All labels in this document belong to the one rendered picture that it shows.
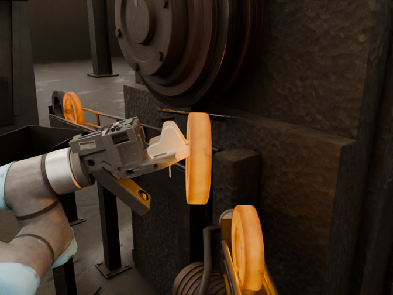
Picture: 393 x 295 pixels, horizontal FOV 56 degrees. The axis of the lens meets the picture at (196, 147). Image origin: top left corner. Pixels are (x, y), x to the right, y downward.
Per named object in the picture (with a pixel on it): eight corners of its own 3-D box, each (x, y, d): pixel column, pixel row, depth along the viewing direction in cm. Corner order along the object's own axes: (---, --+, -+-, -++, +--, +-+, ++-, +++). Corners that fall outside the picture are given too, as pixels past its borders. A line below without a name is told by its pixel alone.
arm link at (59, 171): (58, 202, 61) (71, 181, 69) (84, 195, 61) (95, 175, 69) (40, 161, 59) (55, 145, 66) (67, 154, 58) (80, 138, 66)
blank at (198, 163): (204, 107, 70) (186, 107, 69) (213, 121, 55) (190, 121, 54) (201, 185, 73) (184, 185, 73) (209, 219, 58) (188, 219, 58)
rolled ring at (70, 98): (72, 137, 184) (79, 136, 186) (79, 117, 170) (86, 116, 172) (60, 107, 189) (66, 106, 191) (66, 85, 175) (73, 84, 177)
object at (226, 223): (254, 263, 81) (255, 218, 78) (254, 265, 80) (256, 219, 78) (220, 264, 80) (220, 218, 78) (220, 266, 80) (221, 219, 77)
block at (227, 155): (238, 222, 107) (242, 143, 99) (259, 234, 101) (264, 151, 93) (210, 235, 101) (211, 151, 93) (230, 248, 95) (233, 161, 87)
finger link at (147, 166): (174, 157, 59) (121, 171, 59) (177, 165, 59) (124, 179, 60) (174, 147, 63) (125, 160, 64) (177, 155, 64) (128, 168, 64)
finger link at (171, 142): (196, 120, 58) (140, 136, 59) (206, 154, 60) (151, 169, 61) (195, 116, 61) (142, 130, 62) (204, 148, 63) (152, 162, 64)
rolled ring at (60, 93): (60, 91, 185) (66, 89, 187) (49, 90, 199) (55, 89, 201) (66, 127, 189) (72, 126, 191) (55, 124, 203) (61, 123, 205)
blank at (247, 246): (250, 287, 75) (234, 288, 75) (244, 211, 80) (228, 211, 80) (268, 293, 61) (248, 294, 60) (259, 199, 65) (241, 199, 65)
